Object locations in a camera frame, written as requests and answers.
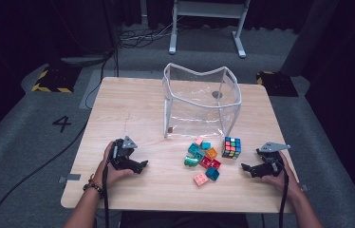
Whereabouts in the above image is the white metal stand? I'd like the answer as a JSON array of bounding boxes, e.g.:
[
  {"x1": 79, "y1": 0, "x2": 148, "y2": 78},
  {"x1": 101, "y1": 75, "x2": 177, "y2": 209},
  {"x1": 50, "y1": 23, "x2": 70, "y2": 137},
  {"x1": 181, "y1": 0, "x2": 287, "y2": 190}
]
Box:
[{"x1": 168, "y1": 0, "x2": 252, "y2": 59}]

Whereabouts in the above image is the person's left hand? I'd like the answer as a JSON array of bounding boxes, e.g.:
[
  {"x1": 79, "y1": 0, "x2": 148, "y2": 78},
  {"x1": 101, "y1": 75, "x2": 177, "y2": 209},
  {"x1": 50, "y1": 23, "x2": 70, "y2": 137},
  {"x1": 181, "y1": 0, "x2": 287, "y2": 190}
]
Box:
[{"x1": 93, "y1": 141, "x2": 136, "y2": 192}]

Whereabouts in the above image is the bundle of floor cables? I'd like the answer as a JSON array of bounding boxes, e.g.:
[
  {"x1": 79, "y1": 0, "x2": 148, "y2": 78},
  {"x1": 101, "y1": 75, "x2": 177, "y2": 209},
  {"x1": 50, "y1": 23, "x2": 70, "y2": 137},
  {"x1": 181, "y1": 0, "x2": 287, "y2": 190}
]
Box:
[{"x1": 117, "y1": 23, "x2": 179, "y2": 49}]

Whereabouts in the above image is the orange toy block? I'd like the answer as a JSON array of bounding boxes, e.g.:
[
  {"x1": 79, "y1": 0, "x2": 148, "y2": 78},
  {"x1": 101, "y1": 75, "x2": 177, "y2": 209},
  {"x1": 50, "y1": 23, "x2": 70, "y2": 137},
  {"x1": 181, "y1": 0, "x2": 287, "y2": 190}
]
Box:
[{"x1": 205, "y1": 147, "x2": 218, "y2": 160}]

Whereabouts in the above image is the right hand-held gripper cable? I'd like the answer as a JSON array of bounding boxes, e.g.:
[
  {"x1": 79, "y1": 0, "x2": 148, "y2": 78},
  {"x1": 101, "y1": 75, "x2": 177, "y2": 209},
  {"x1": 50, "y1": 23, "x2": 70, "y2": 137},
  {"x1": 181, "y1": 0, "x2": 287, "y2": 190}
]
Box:
[{"x1": 278, "y1": 164, "x2": 290, "y2": 228}]

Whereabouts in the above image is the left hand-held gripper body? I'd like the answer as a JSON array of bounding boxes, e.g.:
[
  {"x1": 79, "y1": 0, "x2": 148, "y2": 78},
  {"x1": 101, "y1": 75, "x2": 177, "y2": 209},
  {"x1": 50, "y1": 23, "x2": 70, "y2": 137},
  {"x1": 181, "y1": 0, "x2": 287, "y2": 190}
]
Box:
[{"x1": 108, "y1": 136, "x2": 138, "y2": 172}]

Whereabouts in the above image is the dark grey curtain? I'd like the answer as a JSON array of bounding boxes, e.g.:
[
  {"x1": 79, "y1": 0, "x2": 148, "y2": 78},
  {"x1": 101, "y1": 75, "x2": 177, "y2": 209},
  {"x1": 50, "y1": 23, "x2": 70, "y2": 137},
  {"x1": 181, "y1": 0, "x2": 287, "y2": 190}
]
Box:
[{"x1": 281, "y1": 0, "x2": 340, "y2": 77}]

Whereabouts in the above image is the dark blue toy block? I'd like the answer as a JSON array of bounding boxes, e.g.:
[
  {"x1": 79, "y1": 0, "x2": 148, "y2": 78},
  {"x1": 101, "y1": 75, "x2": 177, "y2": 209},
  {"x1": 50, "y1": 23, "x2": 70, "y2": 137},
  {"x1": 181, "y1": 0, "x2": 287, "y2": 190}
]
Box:
[{"x1": 205, "y1": 166, "x2": 221, "y2": 182}]

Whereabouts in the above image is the multicoloured puzzle cube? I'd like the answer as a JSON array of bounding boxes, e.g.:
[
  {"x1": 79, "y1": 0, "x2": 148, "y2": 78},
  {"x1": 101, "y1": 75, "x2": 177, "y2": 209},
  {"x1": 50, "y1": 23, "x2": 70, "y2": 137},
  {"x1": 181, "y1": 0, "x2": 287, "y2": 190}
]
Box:
[{"x1": 221, "y1": 136, "x2": 242, "y2": 161}]

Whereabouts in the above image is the person's right hand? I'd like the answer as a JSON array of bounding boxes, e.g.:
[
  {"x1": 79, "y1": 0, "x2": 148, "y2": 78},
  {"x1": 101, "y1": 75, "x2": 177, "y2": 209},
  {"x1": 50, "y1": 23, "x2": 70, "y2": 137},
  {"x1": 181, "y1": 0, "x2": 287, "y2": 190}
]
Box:
[{"x1": 260, "y1": 151, "x2": 304, "y2": 200}]

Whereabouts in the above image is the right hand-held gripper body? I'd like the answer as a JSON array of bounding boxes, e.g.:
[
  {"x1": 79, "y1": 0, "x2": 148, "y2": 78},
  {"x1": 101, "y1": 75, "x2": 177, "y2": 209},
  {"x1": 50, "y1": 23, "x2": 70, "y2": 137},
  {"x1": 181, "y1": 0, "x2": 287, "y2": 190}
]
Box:
[{"x1": 255, "y1": 142, "x2": 291, "y2": 179}]

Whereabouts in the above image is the clear plastic bag white trim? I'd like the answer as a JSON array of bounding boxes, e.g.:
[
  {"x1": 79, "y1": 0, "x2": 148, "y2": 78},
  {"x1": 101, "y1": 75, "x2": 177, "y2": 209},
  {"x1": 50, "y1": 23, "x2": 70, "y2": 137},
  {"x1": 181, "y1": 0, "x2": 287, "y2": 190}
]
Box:
[{"x1": 161, "y1": 62, "x2": 242, "y2": 140}]

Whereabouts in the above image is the beaded bracelet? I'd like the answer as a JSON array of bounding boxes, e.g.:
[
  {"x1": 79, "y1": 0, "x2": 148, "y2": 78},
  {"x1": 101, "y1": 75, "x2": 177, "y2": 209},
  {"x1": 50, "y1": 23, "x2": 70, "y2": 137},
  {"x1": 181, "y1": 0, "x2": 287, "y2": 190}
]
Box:
[{"x1": 83, "y1": 175, "x2": 105, "y2": 200}]

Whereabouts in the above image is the hand-held gripper cable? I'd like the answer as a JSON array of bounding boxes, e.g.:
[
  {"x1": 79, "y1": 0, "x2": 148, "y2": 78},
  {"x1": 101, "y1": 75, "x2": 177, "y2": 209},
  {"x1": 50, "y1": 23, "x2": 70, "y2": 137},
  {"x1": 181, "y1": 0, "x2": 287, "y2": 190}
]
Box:
[
  {"x1": 102, "y1": 164, "x2": 112, "y2": 228},
  {"x1": 278, "y1": 164, "x2": 290, "y2": 228}
]

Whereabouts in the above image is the person's dark clothing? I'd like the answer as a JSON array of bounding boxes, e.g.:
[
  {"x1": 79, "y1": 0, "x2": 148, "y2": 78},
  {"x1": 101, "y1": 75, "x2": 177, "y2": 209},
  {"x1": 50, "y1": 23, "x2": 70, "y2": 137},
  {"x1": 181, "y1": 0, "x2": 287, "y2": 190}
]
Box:
[{"x1": 120, "y1": 211, "x2": 250, "y2": 228}]

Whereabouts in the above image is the left hand-held gripper cable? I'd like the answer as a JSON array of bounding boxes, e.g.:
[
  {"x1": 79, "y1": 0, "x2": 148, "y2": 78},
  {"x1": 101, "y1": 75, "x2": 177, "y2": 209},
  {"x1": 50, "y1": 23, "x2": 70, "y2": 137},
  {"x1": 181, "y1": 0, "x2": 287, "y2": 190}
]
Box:
[{"x1": 102, "y1": 164, "x2": 112, "y2": 228}]

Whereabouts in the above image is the thick black floor cable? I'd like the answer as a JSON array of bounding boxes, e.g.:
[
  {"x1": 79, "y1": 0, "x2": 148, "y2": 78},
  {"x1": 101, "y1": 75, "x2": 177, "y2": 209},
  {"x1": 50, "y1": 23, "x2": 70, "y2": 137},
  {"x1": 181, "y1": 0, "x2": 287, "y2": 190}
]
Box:
[{"x1": 0, "y1": 122, "x2": 88, "y2": 228}]

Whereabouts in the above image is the thin black floor cable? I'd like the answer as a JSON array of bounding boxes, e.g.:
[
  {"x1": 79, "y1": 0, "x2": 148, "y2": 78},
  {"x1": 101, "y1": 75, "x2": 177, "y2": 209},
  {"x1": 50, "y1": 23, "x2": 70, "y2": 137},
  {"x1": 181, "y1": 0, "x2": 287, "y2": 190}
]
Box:
[{"x1": 84, "y1": 47, "x2": 120, "y2": 110}]

